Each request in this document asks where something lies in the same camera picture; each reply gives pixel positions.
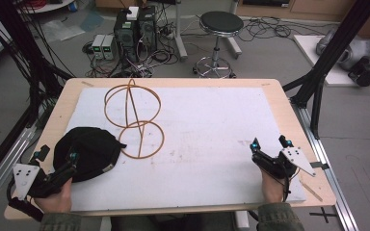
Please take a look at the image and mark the right hand-held gripper cable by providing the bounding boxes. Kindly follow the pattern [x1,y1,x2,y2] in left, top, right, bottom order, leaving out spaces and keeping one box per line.
[281,167,302,203]

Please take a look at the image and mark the grey bench power supply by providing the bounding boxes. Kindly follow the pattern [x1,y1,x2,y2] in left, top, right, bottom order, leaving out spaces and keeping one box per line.
[91,34,106,61]
[101,35,117,61]

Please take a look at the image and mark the thin wooden stick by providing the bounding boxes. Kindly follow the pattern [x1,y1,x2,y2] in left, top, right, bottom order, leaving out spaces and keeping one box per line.
[299,180,324,203]

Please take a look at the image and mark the grey desk leg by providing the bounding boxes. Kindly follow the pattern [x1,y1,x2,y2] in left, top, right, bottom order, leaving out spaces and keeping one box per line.
[172,0,189,63]
[225,0,244,60]

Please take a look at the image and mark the rattan ring hat stand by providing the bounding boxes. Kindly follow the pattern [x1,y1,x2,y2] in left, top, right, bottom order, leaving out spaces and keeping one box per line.
[103,78,166,160]

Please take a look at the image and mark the aluminium rail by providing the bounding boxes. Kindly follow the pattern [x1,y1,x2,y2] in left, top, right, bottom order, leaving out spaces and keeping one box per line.
[0,125,39,214]
[290,101,361,231]

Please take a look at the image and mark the black hat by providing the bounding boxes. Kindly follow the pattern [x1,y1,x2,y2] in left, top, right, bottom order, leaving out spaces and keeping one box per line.
[52,126,128,184]

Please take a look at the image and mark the clear plastic sheet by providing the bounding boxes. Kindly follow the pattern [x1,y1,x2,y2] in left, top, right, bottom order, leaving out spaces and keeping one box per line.
[40,18,87,43]

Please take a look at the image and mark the white box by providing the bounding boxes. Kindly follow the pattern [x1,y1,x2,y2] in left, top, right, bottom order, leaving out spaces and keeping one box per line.
[126,6,140,22]

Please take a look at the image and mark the tangle of cables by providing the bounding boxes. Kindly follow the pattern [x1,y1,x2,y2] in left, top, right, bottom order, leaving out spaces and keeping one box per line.
[82,41,181,79]

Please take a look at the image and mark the black tape cross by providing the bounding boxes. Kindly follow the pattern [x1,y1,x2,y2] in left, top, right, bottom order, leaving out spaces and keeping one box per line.
[308,206,338,224]

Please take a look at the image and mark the bundle of black cables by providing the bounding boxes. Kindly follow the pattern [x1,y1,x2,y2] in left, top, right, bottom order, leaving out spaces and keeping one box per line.
[0,0,78,112]

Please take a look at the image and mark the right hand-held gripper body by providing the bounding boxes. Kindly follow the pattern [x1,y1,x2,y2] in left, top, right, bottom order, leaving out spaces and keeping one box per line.
[251,146,318,181]

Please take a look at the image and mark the white table mat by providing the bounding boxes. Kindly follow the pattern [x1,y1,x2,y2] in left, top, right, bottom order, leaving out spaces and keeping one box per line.
[65,87,306,213]

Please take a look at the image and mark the black computer tower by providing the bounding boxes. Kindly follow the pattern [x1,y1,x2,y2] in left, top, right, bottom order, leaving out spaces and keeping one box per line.
[137,5,159,55]
[113,12,140,64]

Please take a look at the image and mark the black metal frame post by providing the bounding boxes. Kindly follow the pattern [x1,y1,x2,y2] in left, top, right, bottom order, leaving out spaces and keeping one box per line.
[0,0,73,191]
[281,0,370,140]

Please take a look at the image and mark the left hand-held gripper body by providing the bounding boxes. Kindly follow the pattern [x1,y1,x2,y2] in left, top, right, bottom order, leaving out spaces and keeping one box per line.
[12,159,78,201]

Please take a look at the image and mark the person's right hand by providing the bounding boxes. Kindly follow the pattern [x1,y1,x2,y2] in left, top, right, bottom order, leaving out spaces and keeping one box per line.
[260,168,286,205]

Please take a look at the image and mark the white floor board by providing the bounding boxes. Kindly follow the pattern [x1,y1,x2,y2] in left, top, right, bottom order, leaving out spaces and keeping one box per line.
[293,34,370,88]

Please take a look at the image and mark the black device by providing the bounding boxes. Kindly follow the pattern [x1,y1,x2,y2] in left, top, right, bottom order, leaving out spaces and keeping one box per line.
[347,55,370,88]

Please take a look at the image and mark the black tape strip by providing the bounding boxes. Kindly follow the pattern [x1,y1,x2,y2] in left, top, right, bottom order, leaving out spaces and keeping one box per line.
[309,161,330,170]

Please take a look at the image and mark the black floor cables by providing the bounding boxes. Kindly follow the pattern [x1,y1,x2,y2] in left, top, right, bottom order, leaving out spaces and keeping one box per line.
[236,14,330,43]

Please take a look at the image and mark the grey robot shell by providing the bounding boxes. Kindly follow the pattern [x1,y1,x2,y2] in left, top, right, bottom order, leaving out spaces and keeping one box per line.
[315,29,370,72]

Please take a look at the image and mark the black round stool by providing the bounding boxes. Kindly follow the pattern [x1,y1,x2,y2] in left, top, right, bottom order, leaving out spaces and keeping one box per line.
[192,11,246,80]

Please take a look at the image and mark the person's left hand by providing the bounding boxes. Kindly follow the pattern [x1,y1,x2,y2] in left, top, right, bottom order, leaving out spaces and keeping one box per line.
[33,177,74,215]

